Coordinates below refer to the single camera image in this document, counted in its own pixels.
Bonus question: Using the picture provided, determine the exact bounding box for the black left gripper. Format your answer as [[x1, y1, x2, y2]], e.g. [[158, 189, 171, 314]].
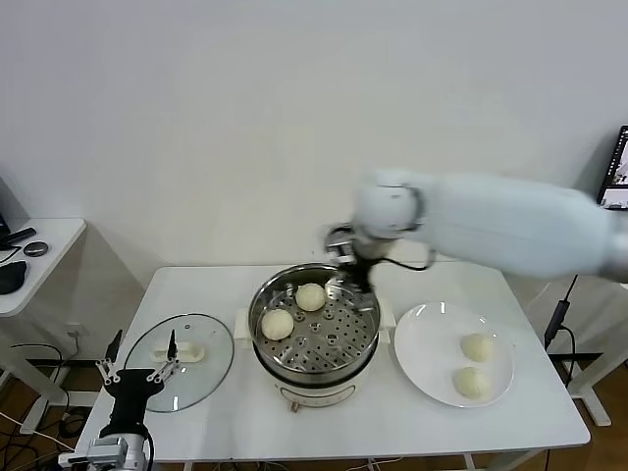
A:
[[95, 329, 181, 441]]

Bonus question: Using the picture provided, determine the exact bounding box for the white side desk with laptop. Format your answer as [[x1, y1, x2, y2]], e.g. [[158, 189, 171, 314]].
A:
[[549, 274, 628, 428]]

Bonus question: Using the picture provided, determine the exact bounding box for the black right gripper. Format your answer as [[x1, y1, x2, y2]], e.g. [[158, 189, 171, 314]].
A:
[[342, 253, 380, 308]]

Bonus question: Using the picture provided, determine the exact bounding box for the black computer mouse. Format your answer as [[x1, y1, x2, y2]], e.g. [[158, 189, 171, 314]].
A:
[[0, 261, 29, 296]]

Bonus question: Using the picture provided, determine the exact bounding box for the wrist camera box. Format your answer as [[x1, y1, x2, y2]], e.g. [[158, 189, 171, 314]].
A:
[[58, 438, 130, 471], [324, 224, 355, 269]]

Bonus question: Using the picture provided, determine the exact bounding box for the white steamed baozi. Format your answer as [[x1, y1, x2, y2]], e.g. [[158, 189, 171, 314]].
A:
[[260, 308, 295, 340], [459, 333, 495, 363], [294, 283, 327, 313], [450, 366, 493, 401]]

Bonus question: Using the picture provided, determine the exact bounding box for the dark monitor edge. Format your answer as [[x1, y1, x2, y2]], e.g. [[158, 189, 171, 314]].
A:
[[0, 176, 12, 236]]

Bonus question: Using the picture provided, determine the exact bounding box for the black coiled floor cable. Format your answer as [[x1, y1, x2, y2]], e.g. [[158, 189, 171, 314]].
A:
[[59, 411, 87, 441]]

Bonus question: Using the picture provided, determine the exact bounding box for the black remote bar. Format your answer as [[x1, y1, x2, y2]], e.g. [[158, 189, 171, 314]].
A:
[[0, 228, 38, 247]]

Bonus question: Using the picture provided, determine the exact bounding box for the perforated steel steamer basket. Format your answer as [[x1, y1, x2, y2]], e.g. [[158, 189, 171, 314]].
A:
[[247, 263, 382, 390]]

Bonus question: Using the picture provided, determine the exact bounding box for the dark open laptop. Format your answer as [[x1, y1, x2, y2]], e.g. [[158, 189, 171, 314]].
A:
[[596, 126, 628, 210]]

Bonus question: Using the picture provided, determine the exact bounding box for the glass lid with cream handle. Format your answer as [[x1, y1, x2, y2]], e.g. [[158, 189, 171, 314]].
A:
[[122, 313, 236, 413]]

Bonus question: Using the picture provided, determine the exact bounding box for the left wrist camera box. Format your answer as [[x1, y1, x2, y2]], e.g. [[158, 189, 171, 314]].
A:
[[58, 438, 130, 471]]

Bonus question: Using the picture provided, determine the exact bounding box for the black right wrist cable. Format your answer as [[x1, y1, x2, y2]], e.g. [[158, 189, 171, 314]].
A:
[[377, 183, 439, 273]]

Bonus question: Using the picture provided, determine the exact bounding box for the white round plate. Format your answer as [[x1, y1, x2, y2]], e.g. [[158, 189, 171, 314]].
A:
[[393, 302, 516, 408]]

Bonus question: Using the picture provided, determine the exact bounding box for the white laptop cable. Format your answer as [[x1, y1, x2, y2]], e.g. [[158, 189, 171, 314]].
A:
[[526, 280, 553, 314]]

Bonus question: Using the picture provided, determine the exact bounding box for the white electric cooking pot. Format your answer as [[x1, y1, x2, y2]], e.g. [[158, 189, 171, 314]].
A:
[[234, 297, 396, 414]]

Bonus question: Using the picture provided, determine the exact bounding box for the black cable with adapter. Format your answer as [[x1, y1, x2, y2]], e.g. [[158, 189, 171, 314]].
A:
[[542, 274, 604, 392]]

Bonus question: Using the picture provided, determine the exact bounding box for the white side desk with remote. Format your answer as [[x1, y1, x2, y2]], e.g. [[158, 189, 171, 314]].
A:
[[0, 219, 87, 436]]

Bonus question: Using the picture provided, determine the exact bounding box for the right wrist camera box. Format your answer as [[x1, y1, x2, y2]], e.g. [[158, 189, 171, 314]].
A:
[[324, 224, 355, 269]]

